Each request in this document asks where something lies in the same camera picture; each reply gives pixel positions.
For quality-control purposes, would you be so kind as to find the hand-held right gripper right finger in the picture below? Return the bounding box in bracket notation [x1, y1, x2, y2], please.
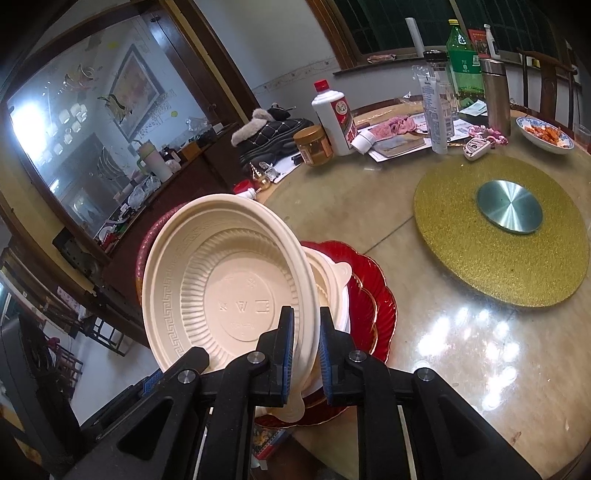
[318, 306, 544, 480]

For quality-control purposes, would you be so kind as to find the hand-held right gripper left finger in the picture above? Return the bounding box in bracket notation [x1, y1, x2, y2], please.
[61, 306, 296, 480]

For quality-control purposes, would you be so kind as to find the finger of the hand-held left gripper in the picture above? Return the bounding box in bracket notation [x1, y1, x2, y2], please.
[79, 372, 162, 438]

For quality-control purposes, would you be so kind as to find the small red plate with sticker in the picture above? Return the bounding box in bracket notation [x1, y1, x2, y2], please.
[344, 272, 382, 356]

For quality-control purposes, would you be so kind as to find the large red glass plate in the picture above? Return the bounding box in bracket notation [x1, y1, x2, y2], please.
[254, 239, 399, 429]

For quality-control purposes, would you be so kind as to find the beige plastic bowl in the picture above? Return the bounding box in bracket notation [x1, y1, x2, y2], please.
[299, 247, 355, 398]
[141, 193, 320, 422]

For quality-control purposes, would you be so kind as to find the red flat box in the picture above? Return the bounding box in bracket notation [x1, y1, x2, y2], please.
[252, 425, 296, 462]

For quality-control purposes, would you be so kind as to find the gold glitter turntable mat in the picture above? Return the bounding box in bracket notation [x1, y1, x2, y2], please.
[413, 154, 591, 309]

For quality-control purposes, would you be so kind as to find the small gold ornament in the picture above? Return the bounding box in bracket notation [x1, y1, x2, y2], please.
[249, 161, 273, 191]

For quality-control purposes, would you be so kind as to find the white plastic bag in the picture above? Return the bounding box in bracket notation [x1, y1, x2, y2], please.
[127, 175, 162, 208]

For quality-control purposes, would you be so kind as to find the dark wooden sideboard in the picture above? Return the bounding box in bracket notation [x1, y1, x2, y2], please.
[95, 122, 259, 296]

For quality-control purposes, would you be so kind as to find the brown peanut butter jar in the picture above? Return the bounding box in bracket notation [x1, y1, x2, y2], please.
[293, 126, 333, 167]

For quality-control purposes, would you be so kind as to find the cream tumbler with green lid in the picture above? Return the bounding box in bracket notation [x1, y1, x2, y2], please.
[134, 141, 172, 183]

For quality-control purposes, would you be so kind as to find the white cream tube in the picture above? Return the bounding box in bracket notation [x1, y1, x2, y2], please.
[351, 129, 380, 155]

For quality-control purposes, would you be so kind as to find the grey book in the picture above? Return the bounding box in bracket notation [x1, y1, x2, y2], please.
[369, 134, 428, 162]

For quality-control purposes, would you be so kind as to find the round metal turntable hub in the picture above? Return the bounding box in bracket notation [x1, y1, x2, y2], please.
[476, 181, 543, 235]

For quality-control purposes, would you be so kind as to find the white liquor bottle red cap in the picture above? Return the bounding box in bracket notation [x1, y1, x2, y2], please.
[311, 80, 358, 157]

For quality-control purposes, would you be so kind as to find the pink cloth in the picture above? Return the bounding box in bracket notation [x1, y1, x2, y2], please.
[376, 116, 423, 139]

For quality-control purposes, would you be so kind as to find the white car key fob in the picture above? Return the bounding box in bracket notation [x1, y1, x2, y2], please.
[464, 136, 492, 161]

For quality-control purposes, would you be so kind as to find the clear jar with black lid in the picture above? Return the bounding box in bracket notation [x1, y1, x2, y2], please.
[422, 51, 460, 155]

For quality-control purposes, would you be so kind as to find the pink flower key charm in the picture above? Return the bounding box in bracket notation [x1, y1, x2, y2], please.
[468, 127, 509, 146]

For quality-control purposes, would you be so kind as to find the blue and white dish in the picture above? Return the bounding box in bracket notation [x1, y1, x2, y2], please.
[516, 116, 576, 155]

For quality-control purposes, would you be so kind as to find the steel thermos flask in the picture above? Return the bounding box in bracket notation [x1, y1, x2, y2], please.
[480, 59, 511, 134]

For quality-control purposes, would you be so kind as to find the orange fried food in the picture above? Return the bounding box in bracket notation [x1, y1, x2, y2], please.
[526, 122, 571, 148]

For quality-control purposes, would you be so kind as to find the green plastic bottle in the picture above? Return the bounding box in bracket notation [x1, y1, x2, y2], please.
[445, 19, 485, 104]

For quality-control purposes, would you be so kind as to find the wooden framed window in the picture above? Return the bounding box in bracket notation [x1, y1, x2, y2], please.
[305, 0, 578, 70]

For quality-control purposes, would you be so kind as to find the red book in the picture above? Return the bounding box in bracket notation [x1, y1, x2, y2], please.
[467, 28, 488, 56]

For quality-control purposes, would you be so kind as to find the white spray bottle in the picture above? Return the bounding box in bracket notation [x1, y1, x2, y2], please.
[483, 24, 502, 60]

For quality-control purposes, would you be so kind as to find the dark wooden chair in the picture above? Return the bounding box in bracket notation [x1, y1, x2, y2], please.
[517, 46, 583, 134]

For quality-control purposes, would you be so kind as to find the framed wall picture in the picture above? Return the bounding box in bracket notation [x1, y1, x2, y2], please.
[108, 44, 164, 141]

